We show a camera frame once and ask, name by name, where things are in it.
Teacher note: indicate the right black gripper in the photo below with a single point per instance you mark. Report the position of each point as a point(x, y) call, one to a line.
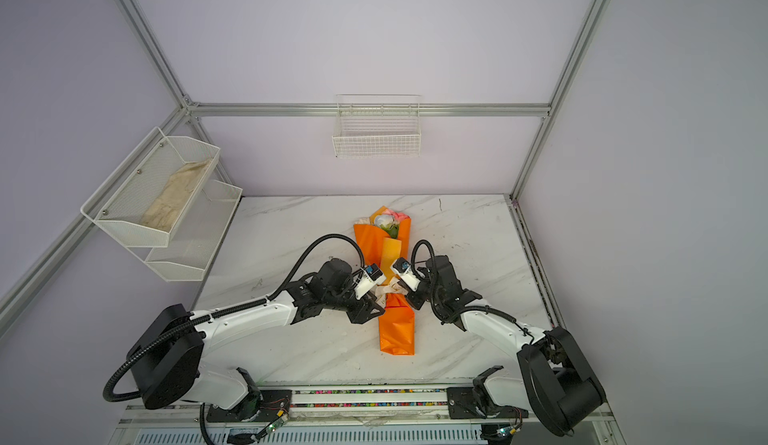
point(413, 299)

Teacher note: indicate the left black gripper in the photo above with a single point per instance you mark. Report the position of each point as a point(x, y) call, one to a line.
point(364, 307)

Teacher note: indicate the white string ribbon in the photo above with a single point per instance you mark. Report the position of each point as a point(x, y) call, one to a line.
point(393, 287)

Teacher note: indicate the orange wrapping paper sheet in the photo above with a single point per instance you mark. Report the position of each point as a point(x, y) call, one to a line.
point(397, 325)

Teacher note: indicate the white fake rose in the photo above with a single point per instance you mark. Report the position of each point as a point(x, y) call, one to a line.
point(389, 223)

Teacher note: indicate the pink fake rose spray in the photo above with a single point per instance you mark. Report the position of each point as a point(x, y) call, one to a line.
point(397, 216)

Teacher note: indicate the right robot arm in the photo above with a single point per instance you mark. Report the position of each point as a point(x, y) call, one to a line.
point(556, 383)

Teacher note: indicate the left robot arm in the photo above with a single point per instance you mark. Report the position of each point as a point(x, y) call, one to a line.
point(168, 362)

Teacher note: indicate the lower white mesh shelf basket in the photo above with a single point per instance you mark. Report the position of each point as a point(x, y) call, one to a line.
point(194, 245)

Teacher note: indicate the white mesh shelf basket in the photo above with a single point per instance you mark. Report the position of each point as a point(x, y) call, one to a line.
point(118, 205)
point(194, 245)

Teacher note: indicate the beige cloth in basket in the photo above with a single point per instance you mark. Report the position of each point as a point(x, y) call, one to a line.
point(166, 209)

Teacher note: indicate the upper white mesh shelf basket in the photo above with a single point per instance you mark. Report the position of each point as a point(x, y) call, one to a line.
point(118, 205)

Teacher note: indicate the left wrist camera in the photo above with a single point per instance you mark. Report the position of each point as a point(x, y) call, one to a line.
point(370, 277)

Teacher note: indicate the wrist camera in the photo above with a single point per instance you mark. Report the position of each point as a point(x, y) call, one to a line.
point(404, 272)
point(370, 277)

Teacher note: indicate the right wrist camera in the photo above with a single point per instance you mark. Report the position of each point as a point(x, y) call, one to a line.
point(404, 272)

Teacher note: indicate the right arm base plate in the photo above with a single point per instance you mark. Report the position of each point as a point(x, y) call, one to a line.
point(472, 403)

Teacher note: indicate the aluminium rail front frame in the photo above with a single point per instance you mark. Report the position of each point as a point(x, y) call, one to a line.
point(357, 414)

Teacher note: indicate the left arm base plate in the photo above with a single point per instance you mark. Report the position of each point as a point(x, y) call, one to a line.
point(261, 407)

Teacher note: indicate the white wire wall basket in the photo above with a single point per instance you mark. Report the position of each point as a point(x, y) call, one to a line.
point(377, 125)

